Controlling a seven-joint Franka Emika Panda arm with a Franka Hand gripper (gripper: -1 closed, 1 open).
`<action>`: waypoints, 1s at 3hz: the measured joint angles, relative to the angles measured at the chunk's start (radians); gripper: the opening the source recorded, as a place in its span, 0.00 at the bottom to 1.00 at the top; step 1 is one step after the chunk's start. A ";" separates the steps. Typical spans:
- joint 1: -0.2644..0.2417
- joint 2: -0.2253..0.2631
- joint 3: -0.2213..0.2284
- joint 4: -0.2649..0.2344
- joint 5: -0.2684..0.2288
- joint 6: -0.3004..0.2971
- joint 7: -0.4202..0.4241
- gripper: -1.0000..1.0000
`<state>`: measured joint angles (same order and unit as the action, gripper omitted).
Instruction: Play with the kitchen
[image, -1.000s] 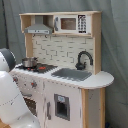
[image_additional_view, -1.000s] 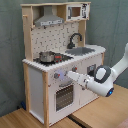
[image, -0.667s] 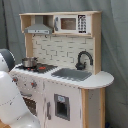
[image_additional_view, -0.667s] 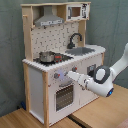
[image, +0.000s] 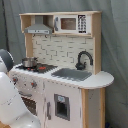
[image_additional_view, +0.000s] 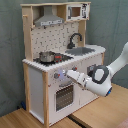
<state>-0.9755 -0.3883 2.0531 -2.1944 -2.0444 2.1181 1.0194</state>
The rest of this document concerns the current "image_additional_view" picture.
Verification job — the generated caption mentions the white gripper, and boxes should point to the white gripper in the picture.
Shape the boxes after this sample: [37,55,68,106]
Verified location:
[66,70,89,88]

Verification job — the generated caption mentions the white oven door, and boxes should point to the white oven door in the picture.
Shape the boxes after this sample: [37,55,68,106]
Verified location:
[55,85,74,111]

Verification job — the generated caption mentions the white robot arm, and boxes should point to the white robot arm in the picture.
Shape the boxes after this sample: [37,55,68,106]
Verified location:
[66,42,128,97]

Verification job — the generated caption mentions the wooden toy kitchen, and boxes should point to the wooden toy kitchen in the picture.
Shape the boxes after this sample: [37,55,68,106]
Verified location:
[22,2,105,128]

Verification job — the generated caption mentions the right red stove knob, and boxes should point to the right red stove knob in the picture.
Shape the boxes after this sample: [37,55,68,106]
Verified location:
[71,65,79,73]

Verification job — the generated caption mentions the red stove knob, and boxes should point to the red stove knob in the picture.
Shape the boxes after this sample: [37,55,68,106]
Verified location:
[54,72,62,79]
[71,65,79,73]

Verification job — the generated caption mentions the grey ice dispenser panel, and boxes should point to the grey ice dispenser panel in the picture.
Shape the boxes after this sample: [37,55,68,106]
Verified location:
[87,64,96,76]

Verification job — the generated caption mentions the left red stove knob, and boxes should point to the left red stove knob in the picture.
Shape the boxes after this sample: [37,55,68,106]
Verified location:
[54,72,62,79]

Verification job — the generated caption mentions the grey toy sink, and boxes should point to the grey toy sink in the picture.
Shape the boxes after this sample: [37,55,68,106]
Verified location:
[66,47,94,56]

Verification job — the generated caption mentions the black toy stovetop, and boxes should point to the black toy stovetop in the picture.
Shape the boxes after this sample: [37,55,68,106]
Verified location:
[34,53,71,66]

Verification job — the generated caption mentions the black toy faucet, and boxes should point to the black toy faucet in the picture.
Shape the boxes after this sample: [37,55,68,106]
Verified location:
[66,32,83,50]

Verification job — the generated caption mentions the silver toy pot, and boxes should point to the silver toy pot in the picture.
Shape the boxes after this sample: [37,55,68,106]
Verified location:
[39,51,55,62]

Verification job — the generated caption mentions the toy microwave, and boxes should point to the toy microwave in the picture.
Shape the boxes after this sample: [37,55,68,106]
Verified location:
[66,3,90,21]

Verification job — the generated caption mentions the grey range hood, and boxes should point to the grey range hood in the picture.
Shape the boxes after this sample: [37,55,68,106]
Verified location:
[35,5,64,27]

